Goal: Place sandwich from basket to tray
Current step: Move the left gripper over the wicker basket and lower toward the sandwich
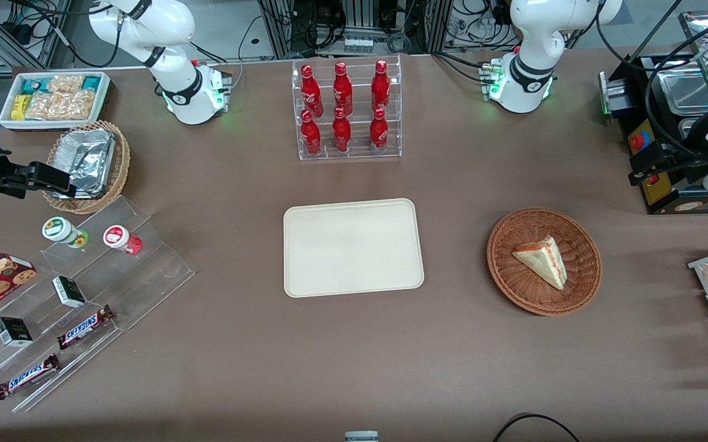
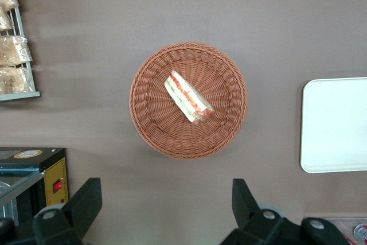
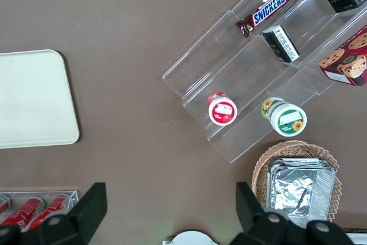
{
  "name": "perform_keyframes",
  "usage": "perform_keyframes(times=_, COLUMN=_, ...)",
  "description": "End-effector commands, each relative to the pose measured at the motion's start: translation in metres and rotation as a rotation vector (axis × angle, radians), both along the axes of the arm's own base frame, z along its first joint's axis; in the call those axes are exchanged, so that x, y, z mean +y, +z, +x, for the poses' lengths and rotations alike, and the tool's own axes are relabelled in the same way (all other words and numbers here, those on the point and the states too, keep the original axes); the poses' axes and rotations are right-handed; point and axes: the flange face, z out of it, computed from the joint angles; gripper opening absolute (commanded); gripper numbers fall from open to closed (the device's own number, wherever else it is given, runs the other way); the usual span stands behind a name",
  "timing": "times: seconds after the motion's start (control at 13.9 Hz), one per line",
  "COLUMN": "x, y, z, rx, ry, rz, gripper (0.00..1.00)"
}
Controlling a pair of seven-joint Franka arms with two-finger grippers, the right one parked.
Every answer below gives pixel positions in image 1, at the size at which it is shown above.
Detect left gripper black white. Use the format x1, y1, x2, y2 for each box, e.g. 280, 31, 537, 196
628, 140, 708, 195

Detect triangular sandwich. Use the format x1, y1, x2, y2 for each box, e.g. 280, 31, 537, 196
512, 236, 568, 291

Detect tan wicker basket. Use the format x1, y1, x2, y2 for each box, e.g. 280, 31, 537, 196
42, 120, 131, 215

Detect brown wicker basket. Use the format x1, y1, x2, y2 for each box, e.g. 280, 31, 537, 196
487, 207, 603, 317

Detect beige plastic tray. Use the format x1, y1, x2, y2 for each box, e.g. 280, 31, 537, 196
283, 198, 425, 298

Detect black food warmer case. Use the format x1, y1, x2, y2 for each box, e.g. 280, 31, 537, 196
612, 11, 708, 215

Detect crumpled aluminium foil container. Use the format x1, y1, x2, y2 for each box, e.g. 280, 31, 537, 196
67, 145, 114, 199

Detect green lid yogurt cup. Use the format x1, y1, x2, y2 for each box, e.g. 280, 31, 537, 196
42, 217, 90, 249

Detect large clear nut bag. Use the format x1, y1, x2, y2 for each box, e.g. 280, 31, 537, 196
26, 90, 96, 121

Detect black box with silver plate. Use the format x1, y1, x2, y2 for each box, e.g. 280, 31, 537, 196
598, 60, 640, 121

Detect red lid yogurt cup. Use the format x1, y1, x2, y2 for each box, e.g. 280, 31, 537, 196
103, 225, 144, 256

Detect white plastic snack bin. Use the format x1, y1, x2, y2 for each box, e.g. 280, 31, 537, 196
0, 71, 113, 132

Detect stainless steel pan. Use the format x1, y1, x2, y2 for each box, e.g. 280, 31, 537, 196
660, 69, 708, 115

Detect small clear nut bag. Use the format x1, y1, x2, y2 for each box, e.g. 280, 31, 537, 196
47, 74, 85, 95

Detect small black carton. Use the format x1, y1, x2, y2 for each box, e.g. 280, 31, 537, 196
52, 276, 87, 309
0, 316, 34, 349

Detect clear acrylic stepped display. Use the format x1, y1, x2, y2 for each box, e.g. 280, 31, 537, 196
0, 195, 196, 414

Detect snickers chocolate bar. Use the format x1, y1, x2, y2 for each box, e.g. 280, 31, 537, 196
56, 304, 115, 351
0, 353, 61, 401

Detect clear acrylic bottle rack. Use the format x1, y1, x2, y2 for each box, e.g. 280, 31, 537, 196
291, 55, 402, 161

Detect red cola bottle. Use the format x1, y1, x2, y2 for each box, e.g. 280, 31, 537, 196
300, 64, 325, 117
369, 107, 389, 154
300, 109, 322, 155
333, 61, 353, 116
332, 106, 352, 152
371, 60, 391, 114

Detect thin black table cable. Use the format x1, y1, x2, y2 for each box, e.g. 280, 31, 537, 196
230, 15, 264, 88

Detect aluminium frame post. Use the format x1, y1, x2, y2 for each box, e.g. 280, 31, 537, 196
428, 0, 454, 53
259, 0, 294, 60

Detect black looped cable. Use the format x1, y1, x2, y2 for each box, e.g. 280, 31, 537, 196
492, 413, 580, 442

